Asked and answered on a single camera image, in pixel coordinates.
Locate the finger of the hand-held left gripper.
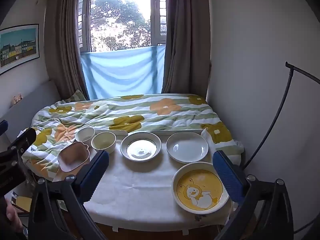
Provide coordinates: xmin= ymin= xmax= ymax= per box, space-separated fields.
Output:
xmin=9 ymin=127 xmax=37 ymax=156
xmin=0 ymin=120 xmax=9 ymax=138

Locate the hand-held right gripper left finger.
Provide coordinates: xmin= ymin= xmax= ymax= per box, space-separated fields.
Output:
xmin=28 ymin=150 xmax=110 ymax=240

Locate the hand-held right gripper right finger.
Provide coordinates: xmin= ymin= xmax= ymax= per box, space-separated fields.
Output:
xmin=212 ymin=150 xmax=294 ymax=240

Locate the pink bowl with handles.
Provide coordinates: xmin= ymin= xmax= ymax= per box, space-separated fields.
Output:
xmin=57 ymin=141 xmax=91 ymax=172

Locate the cream bowl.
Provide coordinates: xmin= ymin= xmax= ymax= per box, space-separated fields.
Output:
xmin=91 ymin=132 xmax=117 ymax=154

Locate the duck print plate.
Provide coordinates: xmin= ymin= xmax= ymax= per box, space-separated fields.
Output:
xmin=172 ymin=162 xmax=230 ymax=215

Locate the white bowl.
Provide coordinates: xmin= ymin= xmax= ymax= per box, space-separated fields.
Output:
xmin=75 ymin=127 xmax=96 ymax=144

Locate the stack of duck plates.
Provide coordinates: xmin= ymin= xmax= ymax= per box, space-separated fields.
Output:
xmin=166 ymin=132 xmax=209 ymax=164

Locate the grey rimmed deep plate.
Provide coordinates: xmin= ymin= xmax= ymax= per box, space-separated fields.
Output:
xmin=120 ymin=131 xmax=162 ymax=162

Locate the person's left hand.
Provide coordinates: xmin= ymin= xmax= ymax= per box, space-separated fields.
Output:
xmin=5 ymin=201 xmax=24 ymax=233

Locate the yellow box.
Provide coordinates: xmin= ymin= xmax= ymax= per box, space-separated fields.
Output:
xmin=11 ymin=192 xmax=33 ymax=214

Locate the white bed headboard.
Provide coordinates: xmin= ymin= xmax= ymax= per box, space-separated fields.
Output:
xmin=0 ymin=80 xmax=60 ymax=130

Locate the white tray with floral cloth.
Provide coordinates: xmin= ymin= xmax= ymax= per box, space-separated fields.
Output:
xmin=52 ymin=130 xmax=240 ymax=232

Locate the green striped pillow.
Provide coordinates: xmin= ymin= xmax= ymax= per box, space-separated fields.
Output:
xmin=66 ymin=89 xmax=88 ymax=103

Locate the floral striped blanket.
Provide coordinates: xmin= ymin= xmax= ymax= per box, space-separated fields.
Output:
xmin=21 ymin=94 xmax=244 ymax=182

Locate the framed picture of houses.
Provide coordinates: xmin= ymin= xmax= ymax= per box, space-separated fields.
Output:
xmin=0 ymin=24 xmax=40 ymax=76

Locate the brown curtain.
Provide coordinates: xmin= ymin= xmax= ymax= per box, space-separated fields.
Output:
xmin=44 ymin=0 xmax=90 ymax=103
xmin=161 ymin=0 xmax=212 ymax=95

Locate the light blue cloth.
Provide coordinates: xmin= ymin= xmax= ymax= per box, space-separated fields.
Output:
xmin=80 ymin=44 xmax=166 ymax=100

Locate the black curved stand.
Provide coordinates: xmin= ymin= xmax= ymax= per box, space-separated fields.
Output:
xmin=241 ymin=61 xmax=320 ymax=235

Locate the window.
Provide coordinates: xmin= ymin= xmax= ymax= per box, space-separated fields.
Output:
xmin=79 ymin=0 xmax=167 ymax=53

